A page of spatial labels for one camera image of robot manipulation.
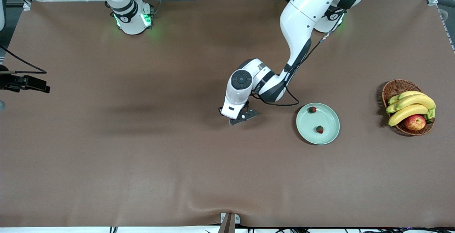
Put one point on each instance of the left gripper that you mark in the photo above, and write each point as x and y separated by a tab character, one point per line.
220	109

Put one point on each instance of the red strawberry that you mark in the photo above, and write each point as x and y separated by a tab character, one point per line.
320	129
312	109

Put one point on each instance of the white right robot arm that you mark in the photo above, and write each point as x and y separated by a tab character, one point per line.
129	19

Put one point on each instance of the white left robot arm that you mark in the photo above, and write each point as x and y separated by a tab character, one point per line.
305	16

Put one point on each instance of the pale green round plate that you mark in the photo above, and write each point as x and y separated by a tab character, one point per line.
323	117

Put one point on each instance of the grey metal clamp plate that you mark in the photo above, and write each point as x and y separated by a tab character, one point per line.
237	219

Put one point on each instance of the brown table mat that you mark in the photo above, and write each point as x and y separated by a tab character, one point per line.
213	154

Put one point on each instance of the small green banana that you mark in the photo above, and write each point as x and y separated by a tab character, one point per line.
391	108
392	99

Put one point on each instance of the brown wicker basket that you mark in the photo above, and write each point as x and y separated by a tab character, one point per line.
396	87

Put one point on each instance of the red apple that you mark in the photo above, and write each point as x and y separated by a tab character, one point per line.
415	122

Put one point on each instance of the large yellow banana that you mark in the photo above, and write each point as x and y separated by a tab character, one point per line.
417	100

